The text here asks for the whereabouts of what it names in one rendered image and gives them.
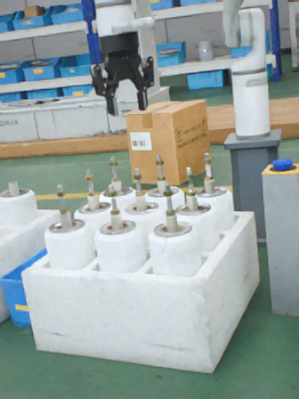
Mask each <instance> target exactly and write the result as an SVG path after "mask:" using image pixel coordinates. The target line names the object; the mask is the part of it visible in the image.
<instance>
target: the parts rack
mask: <svg viewBox="0 0 299 399"><path fill-rule="evenodd" d="M81 1H82V8H83V15H84V21H82V22H75V23H69V24H61V25H54V26H47V27H42V28H29V29H22V30H14V32H8V33H1V34H0V43H3V42H11V40H17V39H24V38H32V37H45V36H52V35H59V34H67V33H74V32H81V31H85V33H86V40H88V46H89V53H90V60H91V65H92V66H94V64H100V63H101V49H100V42H99V39H100V37H99V33H97V24H96V19H95V15H96V13H94V4H95V1H94V0H81ZM223 5H224V1H217V3H211V4H197V5H191V6H183V7H176V8H170V9H163V10H157V11H156V12H151V13H152V18H153V19H155V21H158V20H164V19H172V18H180V17H186V16H193V15H200V14H208V13H215V12H222V11H223ZM264 5H268V6H269V11H270V12H271V42H272V50H271V51H270V52H269V53H267V54H266V64H269V63H272V64H273V71H274V81H273V80H272V82H279V81H282V78H281V77H279V76H280V75H284V73H282V64H281V44H280V43H281V41H280V29H279V14H278V0H245V2H244V3H243V4H242V5H241V7H240V9H243V8H250V7H256V6H264ZM243 58H244V57H238V58H234V59H232V56H231V55H228V56H219V58H214V61H199V60H194V61H185V62H184V63H182V65H179V66H172V67H164V68H158V76H159V77H163V76H172V75H180V74H186V73H189V72H198V71H207V70H217V69H230V67H231V66H232V64H233V63H235V62H236V61H241V60H243ZM91 81H92V78H91V76H86V77H69V78H62V77H61V78H57V79H52V80H43V81H35V82H27V81H25V82H21V83H18V84H9V85H0V94H2V93H11V92H20V91H29V90H38V89H48V88H57V87H66V86H82V85H91V84H92V82H91Z"/></svg>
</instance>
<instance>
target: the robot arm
mask: <svg viewBox="0 0 299 399"><path fill-rule="evenodd" d="M94 1H95V8H96V24H97V31H99V37H100V44H101V53H102V62H101V63H100V64H94V66H92V65H90V68H89V70H90V73H91V78H92V81H93V88H95V92H96V95H98V96H102V97H105V98H106V101H107V108H108V113H109V114H110V116H111V117H118V109H117V98H114V95H115V93H116V92H117V87H118V86H119V81H122V80H125V79H130V80H131V81H132V83H133V85H134V86H135V88H136V90H138V92H139V93H136V97H138V104H139V110H140V111H146V109H147V107H148V100H147V93H146V92H147V89H148V88H150V87H152V86H154V59H153V57H151V56H150V57H143V58H141V56H140V54H139V40H137V32H136V31H139V30H145V29H147V30H150V29H153V28H155V19H153V18H152V17H149V18H140V19H135V17H134V13H133V5H132V0H94ZM244 2H245V0H224V5H223V18H222V35H223V41H224V43H225V44H226V45H227V46H228V47H243V46H251V45H252V46H253V51H252V52H251V53H249V54H248V55H247V56H246V57H244V58H243V60H241V61H236V62H235V63H233V64H232V66H231V67H230V72H232V78H231V83H233V88H232V94H234V99H233V107H235V110H234V118H235V119H236V120H235V131H236V139H239V140H258V139H263V138H267V136H269V135H271V130H270V113H269V99H268V84H267V71H266V70H267V69H266V53H265V17H264V14H263V10H262V9H261V8H251V9H243V10H240V7H241V5H242V4H243V3H244ZM140 65H141V66H142V72H143V76H142V75H141V72H140V71H139V67H140ZM103 70H105V71H107V72H108V77H107V80H106V86H104V82H103V78H102V73H103ZM112 79H113V80H112Z"/></svg>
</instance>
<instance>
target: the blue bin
mask: <svg viewBox="0 0 299 399"><path fill-rule="evenodd" d="M46 255H47V249H46V248H44V249H42V250H41V251H38V252H37V254H35V255H34V256H32V257H30V258H29V259H27V260H26V261H24V262H23V264H20V265H18V266H17V267H15V268H14V269H11V271H9V272H8V273H7V274H6V275H3V276H2V277H0V285H1V286H3V289H4V295H5V296H6V299H7V303H8V306H9V309H10V314H11V317H12V324H13V325H14V326H19V327H27V328H32V324H31V319H30V314H29V309H28V300H27V296H26V290H25V287H24V281H23V277H21V272H23V271H25V270H26V269H27V268H29V267H32V265H33V264H34V263H35V262H36V261H38V260H39V259H41V258H43V257H45V256H46Z"/></svg>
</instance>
